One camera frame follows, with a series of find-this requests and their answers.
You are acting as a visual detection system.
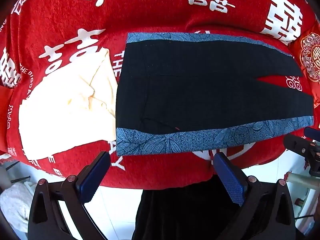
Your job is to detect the white towel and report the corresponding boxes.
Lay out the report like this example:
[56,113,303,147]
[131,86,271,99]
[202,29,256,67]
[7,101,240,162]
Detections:
[0,182,35,233]

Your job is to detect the cream cloth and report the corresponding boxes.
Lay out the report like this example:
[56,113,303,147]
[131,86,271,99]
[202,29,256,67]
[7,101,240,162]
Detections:
[18,48,118,160]

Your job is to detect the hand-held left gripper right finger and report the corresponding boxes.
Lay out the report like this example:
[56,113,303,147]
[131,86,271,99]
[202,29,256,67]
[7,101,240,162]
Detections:
[213,152,298,240]

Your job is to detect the person's black clothing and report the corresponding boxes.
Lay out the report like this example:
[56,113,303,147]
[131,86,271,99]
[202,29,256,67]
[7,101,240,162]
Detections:
[132,174,250,240]

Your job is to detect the black pants with blue trim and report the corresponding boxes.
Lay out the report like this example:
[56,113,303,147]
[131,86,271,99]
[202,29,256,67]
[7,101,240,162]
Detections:
[115,32,314,156]

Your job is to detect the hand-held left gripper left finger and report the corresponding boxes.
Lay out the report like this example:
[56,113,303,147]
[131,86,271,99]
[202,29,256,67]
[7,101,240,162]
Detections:
[27,151,111,240]

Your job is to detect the pale green pole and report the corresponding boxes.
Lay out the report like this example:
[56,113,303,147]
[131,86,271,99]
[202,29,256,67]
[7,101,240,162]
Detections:
[287,171,314,189]

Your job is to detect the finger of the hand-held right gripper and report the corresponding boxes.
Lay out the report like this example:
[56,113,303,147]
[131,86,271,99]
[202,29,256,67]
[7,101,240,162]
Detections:
[303,127,320,138]
[283,133,316,153]

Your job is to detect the red printed blanket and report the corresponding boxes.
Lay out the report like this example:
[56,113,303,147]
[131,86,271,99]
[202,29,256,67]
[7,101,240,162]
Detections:
[0,0,320,188]

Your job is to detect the red embroidered pillow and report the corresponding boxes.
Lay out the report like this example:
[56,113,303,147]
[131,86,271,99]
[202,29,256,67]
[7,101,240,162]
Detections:
[287,27,320,87]

